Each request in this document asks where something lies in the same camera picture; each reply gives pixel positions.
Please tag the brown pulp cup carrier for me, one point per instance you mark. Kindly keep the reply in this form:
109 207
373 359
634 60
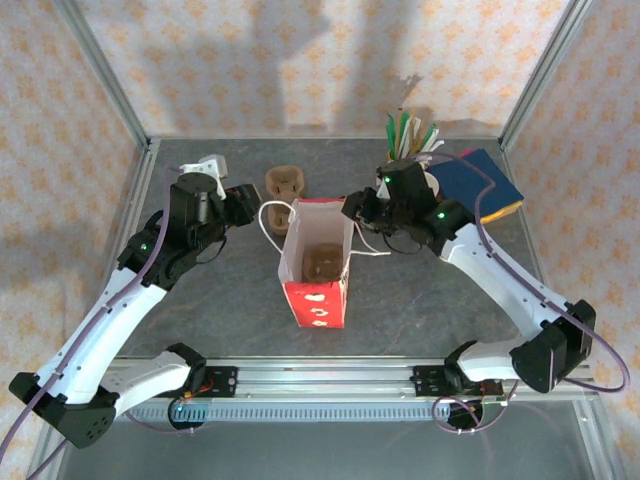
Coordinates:
285 180
325 260

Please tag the red white paper gift bag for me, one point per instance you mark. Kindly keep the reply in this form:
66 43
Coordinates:
315 305

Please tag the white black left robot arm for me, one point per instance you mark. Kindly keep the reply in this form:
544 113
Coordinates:
115 335

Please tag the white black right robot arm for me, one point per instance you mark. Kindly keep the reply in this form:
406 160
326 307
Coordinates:
500 280

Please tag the stack of paper cups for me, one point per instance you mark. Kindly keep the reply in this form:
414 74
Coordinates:
433 184

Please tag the green white wrapped straw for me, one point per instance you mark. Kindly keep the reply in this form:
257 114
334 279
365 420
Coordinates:
404 132
427 139

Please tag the green paper straw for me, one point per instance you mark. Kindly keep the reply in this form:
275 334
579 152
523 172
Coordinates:
393 137

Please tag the wooden stirrer stick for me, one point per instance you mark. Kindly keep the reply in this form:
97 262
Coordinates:
417 132
400 120

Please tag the pink napkin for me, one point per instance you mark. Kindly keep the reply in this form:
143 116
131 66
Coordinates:
467 152

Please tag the dark blue napkin stack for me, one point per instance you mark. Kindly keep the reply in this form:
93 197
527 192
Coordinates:
495 175

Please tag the yellow napkin stack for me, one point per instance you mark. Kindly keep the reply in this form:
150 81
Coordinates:
502 212

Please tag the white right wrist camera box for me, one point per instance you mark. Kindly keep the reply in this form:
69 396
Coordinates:
383 191

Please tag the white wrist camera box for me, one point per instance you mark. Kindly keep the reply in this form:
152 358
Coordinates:
383 191
207 166

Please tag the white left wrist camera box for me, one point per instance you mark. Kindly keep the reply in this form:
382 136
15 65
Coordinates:
207 166

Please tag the aluminium table side rail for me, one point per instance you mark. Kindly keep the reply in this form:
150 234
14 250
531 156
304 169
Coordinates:
139 185
511 165

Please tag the aluminium frame post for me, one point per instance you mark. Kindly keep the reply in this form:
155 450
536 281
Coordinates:
109 80
542 75

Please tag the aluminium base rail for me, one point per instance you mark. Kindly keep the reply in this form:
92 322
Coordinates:
325 377

